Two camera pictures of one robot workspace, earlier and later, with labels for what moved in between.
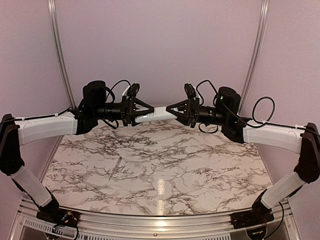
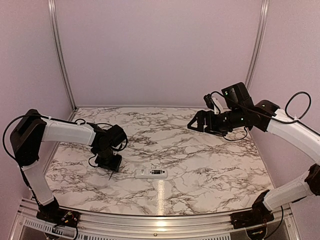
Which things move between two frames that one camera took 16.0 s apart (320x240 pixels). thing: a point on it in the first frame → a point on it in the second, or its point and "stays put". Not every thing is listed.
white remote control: [159, 113] → [151, 173]
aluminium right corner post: [264, 8] stays put
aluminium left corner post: [52, 18] stays put
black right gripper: [191, 111] → [202, 115]
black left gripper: [128, 109] → [114, 166]
